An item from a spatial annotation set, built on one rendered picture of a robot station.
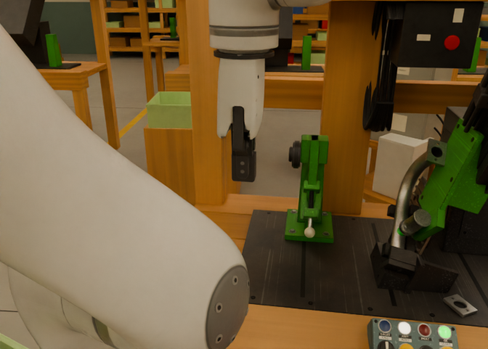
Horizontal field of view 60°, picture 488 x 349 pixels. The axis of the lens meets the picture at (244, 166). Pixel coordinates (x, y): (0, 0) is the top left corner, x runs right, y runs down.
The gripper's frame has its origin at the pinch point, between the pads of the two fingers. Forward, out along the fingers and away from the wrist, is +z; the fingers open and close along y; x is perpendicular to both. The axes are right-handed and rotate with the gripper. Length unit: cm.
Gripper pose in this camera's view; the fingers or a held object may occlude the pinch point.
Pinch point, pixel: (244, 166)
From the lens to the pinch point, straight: 58.1
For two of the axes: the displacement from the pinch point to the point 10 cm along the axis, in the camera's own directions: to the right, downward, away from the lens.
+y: -1.5, 3.8, -9.1
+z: 0.0, 9.2, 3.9
